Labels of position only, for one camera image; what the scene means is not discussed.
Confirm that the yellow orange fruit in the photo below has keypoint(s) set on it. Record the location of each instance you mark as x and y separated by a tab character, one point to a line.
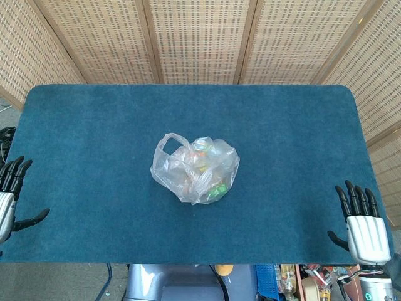
224	269

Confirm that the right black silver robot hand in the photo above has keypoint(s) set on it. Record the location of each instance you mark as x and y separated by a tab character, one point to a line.
366	235

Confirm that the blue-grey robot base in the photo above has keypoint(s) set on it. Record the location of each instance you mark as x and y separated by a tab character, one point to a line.
175	285

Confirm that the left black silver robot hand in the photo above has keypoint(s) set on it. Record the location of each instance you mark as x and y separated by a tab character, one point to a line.
6	203

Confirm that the woven bamboo folding screen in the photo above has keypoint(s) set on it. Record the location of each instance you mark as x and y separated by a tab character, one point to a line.
200	40

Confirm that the pink box with clutter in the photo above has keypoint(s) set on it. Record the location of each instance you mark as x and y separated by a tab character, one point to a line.
322	282

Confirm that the clear plastic bag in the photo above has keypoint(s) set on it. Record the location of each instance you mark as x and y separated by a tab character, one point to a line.
191	169

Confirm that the black device on floor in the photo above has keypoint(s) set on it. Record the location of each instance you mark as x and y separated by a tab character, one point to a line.
7	135

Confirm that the green item in bag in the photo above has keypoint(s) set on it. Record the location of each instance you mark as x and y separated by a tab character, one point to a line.
217	191

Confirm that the blue plastic crate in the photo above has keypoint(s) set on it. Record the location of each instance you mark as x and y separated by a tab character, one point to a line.
266	280

